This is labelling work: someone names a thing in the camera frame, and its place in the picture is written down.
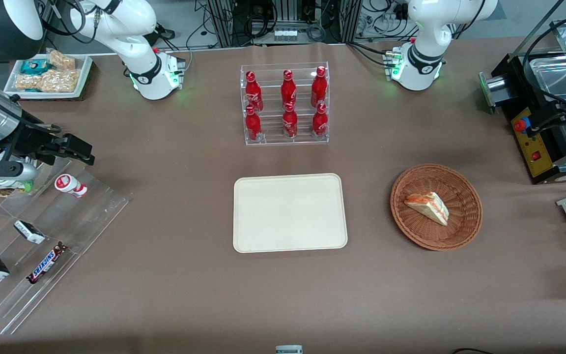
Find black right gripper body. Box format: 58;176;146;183
0;122;65;167

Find triangular sandwich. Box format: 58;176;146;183
404;191;450;227

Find white snack tray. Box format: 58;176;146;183
3;53;93;99

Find brown wicker basket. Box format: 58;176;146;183
390;163;483;252

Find cream plastic tray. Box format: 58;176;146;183
233;173;348;254

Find black yellow fryer machine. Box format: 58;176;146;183
480;48;566;185

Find white red yogurt bottle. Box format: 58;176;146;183
54;174;88;199

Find green white small bottle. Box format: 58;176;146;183
0;178;35;193

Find clear acrylic stepped display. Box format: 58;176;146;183
0;156;132;336

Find large peanut brittle bag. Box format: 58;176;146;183
14;68;82;93

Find teal snack packet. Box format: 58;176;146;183
21;59;51;75

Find small peanut brittle bag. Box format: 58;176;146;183
48;49;77;70

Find snickers chocolate bar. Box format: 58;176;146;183
26;241;69;285

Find red cola bottle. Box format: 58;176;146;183
245;71;264;113
245;105;263;142
282;102;299;139
311;66;328;108
281;69;297;110
311;102;329;138

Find clear acrylic bottle rack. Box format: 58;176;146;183
240;61;331;146

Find aluminium frame rack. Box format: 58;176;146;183
206;0;363;48

